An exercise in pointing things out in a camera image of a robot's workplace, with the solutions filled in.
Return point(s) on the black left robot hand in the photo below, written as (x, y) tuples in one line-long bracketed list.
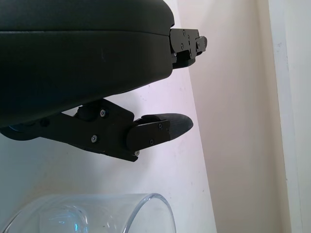
[(73, 60)]

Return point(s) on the clear plastic cup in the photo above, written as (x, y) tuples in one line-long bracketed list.
[(109, 213)]

